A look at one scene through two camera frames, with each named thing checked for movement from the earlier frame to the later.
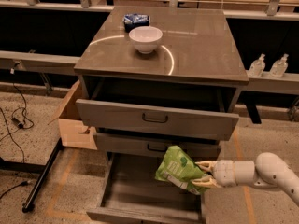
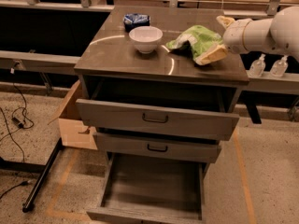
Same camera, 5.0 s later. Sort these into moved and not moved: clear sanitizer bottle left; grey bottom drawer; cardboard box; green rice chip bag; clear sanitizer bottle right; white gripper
Moved: white gripper; green rice chip bag
Not moved: grey bottom drawer; clear sanitizer bottle left; cardboard box; clear sanitizer bottle right
